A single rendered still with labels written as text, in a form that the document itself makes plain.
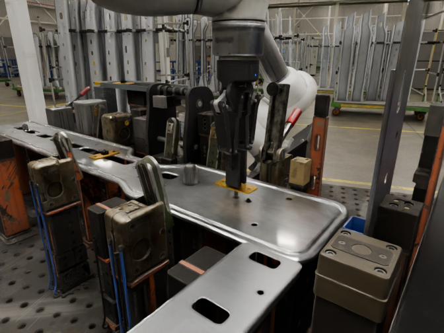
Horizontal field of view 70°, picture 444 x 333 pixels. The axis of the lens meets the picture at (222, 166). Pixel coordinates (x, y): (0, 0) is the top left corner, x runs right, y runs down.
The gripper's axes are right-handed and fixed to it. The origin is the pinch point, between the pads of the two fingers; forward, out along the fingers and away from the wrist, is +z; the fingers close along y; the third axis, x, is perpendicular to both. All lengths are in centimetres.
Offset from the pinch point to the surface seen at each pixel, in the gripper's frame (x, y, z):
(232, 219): 4.8, 7.7, 6.5
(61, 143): -38.8, 15.3, -1.5
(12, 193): -76, 16, 21
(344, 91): -191, -670, 58
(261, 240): 12.5, 10.3, 6.5
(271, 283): 18.7, 18.3, 6.5
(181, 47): -587, -575, -33
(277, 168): 2.1, -13.1, 3.6
